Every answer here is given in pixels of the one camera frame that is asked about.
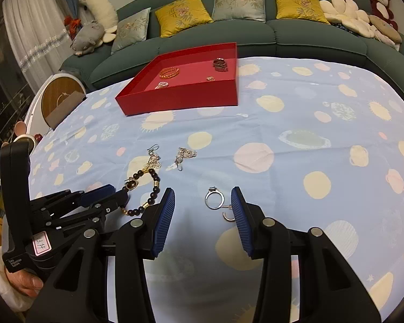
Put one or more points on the blue planet print tablecloth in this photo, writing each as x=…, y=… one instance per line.
x=313, y=144

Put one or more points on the silver filigree earring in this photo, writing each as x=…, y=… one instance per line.
x=183, y=154

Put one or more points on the white cow plush toy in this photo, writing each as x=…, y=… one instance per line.
x=105, y=14

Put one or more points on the dark green curved sofa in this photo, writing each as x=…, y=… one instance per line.
x=273, y=37

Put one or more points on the gold hoop earring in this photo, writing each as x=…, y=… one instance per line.
x=227, y=213

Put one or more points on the grey pig plush toy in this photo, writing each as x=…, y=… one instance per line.
x=88, y=39

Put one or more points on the centre sage embroidered cushion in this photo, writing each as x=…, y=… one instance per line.
x=239, y=10

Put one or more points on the right yellow embroidered cushion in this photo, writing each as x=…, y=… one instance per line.
x=300, y=9

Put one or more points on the red monkey plush toy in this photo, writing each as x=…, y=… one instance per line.
x=380, y=8

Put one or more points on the brown cardboard sheet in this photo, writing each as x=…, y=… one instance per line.
x=65, y=108

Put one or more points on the silver hook drop earring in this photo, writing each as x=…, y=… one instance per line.
x=154, y=158

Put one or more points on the orange red plush toy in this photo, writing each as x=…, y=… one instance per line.
x=72, y=26

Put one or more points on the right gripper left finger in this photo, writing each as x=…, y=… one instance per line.
x=76, y=291

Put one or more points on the left hand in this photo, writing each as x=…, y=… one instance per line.
x=25, y=282

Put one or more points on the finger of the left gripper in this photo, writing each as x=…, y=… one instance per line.
x=66, y=214
x=77, y=198

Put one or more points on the sage embroidered cushion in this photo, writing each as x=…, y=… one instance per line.
x=239, y=10
x=131, y=30

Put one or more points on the left yellow embroidered cushion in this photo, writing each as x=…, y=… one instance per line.
x=181, y=15

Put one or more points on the left sage embroidered cushion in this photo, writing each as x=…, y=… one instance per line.
x=131, y=30

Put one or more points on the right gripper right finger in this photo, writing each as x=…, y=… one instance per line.
x=330, y=291

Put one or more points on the yellow embroidered cushion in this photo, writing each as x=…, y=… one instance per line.
x=181, y=15
x=300, y=9

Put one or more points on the red tray box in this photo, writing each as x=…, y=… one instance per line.
x=183, y=79

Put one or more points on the dark red watch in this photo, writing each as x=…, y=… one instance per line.
x=220, y=65

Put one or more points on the white sheer curtain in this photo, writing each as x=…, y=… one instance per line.
x=38, y=38

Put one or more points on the cream flower shaped cushion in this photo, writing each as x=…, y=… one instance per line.
x=347, y=14

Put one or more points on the brown round cushion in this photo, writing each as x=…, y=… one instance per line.
x=388, y=33

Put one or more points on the white label sticker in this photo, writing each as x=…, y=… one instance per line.
x=41, y=243

